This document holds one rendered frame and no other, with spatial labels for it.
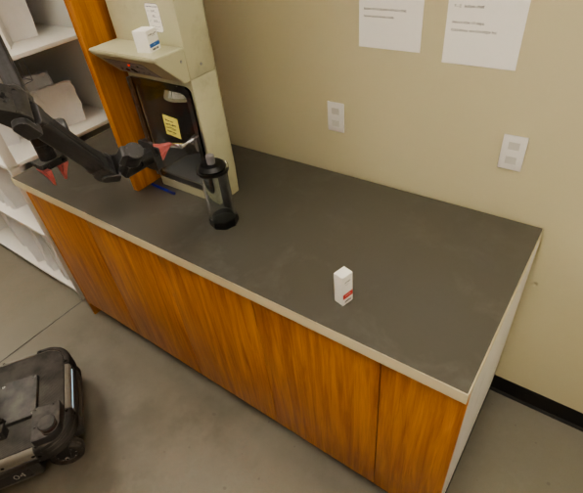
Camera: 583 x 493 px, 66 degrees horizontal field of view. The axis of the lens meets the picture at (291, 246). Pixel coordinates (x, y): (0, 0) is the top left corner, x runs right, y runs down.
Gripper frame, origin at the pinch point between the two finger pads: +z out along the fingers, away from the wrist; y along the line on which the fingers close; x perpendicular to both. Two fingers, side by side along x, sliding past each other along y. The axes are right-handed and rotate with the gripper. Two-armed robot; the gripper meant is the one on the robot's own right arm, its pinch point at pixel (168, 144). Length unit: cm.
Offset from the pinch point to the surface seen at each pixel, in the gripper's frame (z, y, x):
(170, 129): 5.8, 2.1, 4.4
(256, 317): -20, -43, -47
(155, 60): -4.2, 30.5, -10.9
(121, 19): 6.8, 37.3, 14.7
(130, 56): -4.3, 30.6, -0.2
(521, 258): 30, -27, -113
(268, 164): 39.6, -25.9, -9.2
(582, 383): 51, -94, -144
